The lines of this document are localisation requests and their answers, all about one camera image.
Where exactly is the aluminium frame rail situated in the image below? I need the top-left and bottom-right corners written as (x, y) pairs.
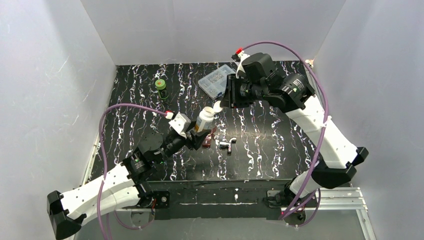
top-left (61, 61), bottom-right (377, 240)

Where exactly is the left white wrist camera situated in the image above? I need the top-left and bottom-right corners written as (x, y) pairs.
top-left (165, 111), bottom-right (191, 139)

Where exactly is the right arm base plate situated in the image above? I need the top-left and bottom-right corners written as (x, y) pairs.
top-left (266, 189), bottom-right (319, 229)

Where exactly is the red weekly pill organizer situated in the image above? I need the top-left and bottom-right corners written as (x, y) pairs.
top-left (201, 127), bottom-right (217, 149)

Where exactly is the clear plastic compartment box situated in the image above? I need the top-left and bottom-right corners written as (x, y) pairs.
top-left (198, 64), bottom-right (236, 100)

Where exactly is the white pill bottle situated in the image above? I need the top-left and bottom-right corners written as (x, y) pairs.
top-left (194, 100), bottom-right (223, 133)

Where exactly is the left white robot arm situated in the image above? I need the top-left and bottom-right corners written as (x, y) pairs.
top-left (47, 129), bottom-right (211, 240)

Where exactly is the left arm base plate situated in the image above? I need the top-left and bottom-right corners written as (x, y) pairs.
top-left (130, 190), bottom-right (171, 226)

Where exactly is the green capped dark bottle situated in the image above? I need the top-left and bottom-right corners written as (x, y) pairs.
top-left (154, 79), bottom-right (169, 100)

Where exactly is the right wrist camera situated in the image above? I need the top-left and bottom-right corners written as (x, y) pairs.
top-left (231, 47), bottom-right (254, 79)

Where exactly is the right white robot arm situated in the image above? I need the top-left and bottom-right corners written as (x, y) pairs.
top-left (220, 49), bottom-right (369, 198)

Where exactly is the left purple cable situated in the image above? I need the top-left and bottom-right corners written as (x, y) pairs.
top-left (96, 103), bottom-right (173, 240)

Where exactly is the chrome metal faucet fitting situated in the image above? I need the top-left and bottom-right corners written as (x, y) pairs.
top-left (218, 137), bottom-right (237, 156)

